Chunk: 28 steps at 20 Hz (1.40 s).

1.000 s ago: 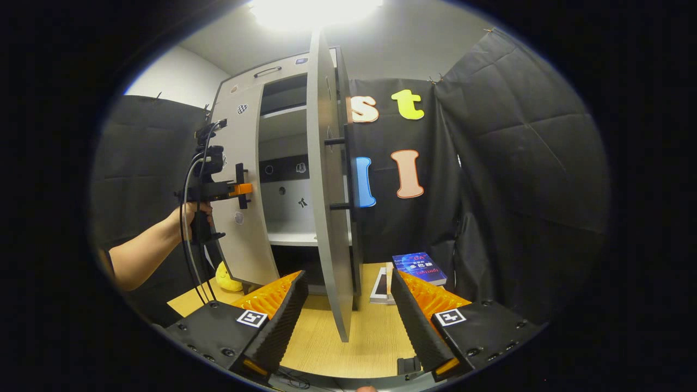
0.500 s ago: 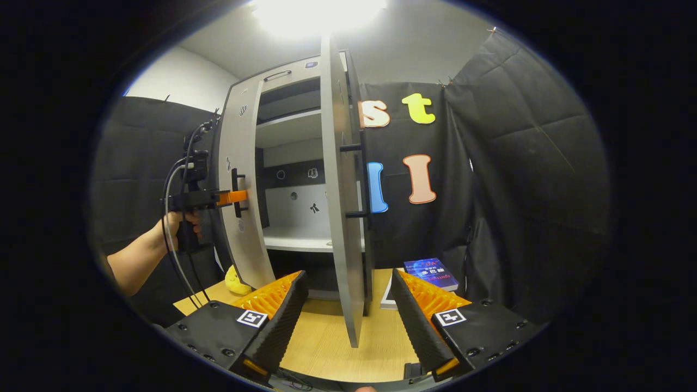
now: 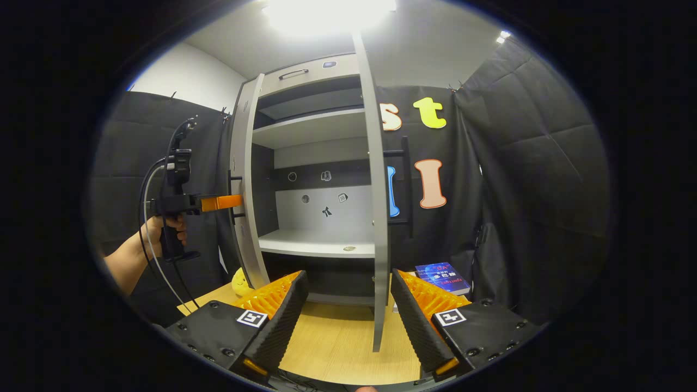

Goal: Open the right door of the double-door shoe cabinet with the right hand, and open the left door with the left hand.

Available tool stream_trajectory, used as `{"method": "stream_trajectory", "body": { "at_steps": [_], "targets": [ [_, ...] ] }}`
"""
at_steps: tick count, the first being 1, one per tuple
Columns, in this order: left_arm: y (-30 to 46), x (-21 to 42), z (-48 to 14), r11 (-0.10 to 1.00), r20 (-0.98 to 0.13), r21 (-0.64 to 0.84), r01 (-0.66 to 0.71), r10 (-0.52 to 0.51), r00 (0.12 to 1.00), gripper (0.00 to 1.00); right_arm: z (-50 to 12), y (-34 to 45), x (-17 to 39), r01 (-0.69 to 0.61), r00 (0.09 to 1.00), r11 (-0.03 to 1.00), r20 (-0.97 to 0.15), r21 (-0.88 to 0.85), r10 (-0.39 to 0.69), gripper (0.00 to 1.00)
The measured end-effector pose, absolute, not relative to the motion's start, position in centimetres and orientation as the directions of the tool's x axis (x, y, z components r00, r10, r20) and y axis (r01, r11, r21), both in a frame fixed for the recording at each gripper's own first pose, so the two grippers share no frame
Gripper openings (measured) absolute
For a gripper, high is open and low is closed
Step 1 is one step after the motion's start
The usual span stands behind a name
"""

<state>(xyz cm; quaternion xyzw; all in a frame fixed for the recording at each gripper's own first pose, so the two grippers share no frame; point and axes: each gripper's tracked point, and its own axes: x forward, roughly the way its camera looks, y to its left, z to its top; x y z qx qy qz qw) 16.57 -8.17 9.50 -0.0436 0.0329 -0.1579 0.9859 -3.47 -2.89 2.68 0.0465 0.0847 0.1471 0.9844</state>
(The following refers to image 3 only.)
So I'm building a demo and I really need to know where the grey shoe cabinet door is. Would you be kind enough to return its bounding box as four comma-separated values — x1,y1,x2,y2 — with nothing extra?
353,32,414,353
228,73,272,289

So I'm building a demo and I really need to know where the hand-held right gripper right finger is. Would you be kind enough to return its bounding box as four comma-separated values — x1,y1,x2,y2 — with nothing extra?
390,268,542,382

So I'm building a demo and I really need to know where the blue book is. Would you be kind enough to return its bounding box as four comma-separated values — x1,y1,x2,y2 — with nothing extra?
415,262,472,296

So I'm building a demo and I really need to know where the grey cabinet drawer with handle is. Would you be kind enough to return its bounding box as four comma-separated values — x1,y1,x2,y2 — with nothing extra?
260,53,361,99

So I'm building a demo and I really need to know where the yellow plush toy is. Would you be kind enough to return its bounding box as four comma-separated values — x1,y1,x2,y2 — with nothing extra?
231,267,256,297

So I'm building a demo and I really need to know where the white cable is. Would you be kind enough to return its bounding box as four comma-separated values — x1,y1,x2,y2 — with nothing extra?
143,163,192,315

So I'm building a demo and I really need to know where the black backdrop cloth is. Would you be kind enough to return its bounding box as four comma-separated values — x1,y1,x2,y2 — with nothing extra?
90,38,610,327

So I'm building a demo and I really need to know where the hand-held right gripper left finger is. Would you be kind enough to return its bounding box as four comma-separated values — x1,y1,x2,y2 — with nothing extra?
165,269,310,384

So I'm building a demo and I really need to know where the large ceiling light panel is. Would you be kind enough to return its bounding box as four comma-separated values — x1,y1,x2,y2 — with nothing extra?
261,0,398,36

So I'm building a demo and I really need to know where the grey shoe cabinet body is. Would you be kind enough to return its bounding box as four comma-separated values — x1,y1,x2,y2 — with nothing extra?
240,52,393,305

